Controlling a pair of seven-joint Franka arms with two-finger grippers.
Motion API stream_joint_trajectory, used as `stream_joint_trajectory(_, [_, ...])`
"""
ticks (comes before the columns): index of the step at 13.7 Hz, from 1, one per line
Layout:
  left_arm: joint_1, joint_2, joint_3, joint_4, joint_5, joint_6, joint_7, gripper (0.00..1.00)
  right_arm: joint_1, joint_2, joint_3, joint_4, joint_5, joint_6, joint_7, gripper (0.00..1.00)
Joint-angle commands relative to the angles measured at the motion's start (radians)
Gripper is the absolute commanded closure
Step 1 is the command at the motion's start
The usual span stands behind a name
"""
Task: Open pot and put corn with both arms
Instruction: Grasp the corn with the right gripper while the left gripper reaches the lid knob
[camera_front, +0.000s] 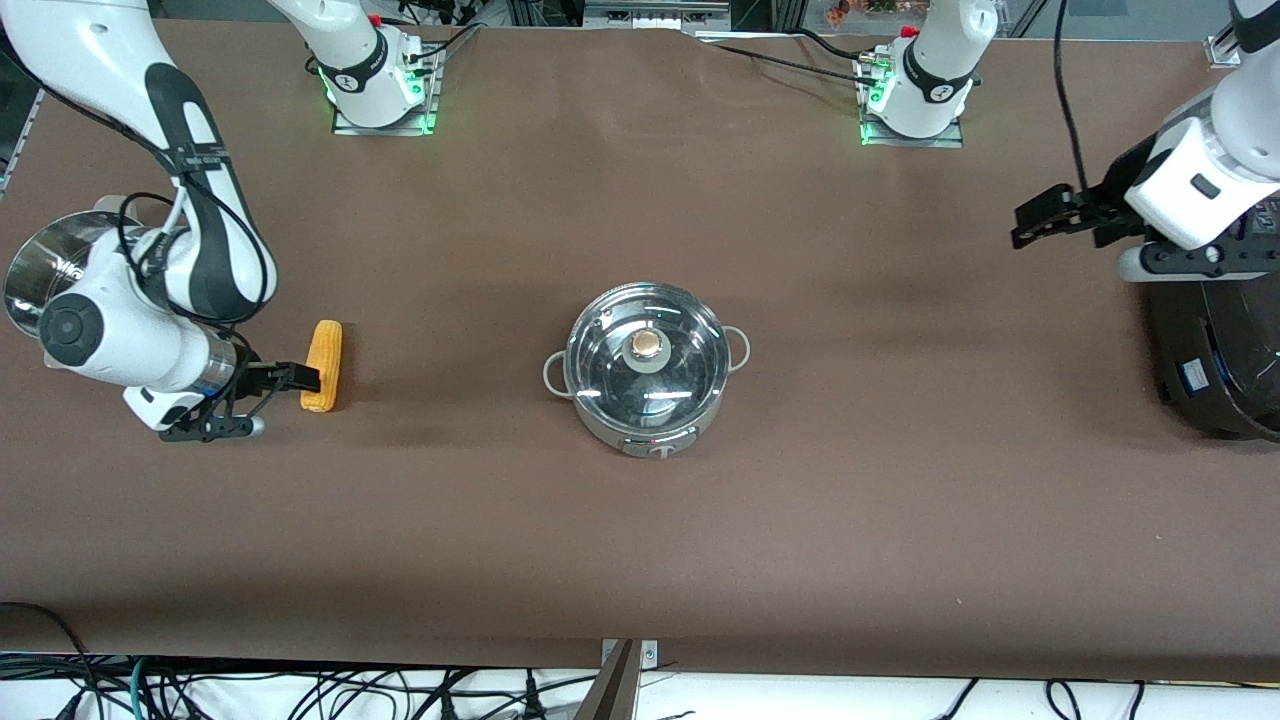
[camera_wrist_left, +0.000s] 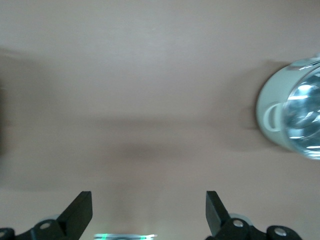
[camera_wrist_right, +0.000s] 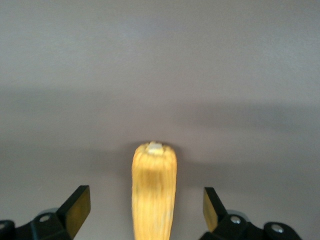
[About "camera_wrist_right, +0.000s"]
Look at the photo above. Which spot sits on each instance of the brown table cover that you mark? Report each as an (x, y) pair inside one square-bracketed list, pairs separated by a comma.
[(160, 62)]

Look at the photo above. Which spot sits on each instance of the yellow corn cob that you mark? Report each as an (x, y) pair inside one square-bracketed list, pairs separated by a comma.
[(153, 195)]

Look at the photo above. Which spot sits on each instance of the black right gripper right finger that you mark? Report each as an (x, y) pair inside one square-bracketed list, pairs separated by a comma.
[(232, 230)]

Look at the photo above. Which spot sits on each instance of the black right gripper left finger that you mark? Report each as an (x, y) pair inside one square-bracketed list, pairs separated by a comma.
[(57, 225)]

